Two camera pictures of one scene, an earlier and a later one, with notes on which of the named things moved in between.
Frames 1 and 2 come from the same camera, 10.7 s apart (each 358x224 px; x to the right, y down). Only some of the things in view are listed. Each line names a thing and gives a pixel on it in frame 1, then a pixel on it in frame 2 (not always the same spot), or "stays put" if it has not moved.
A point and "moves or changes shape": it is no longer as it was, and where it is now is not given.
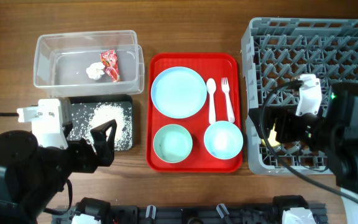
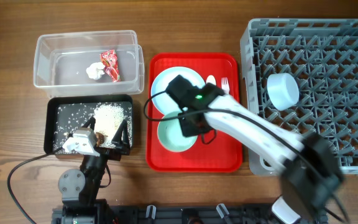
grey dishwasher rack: (278, 51) stays put
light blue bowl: (223, 140) -> (283, 90)
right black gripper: (286, 116) -> (188, 130)
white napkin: (95, 70) stays put
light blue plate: (178, 92) stays put
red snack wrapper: (110, 60) stays put
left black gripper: (89, 161) -> (114, 154)
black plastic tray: (91, 111) stays put
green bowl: (173, 143) moves or changes shape
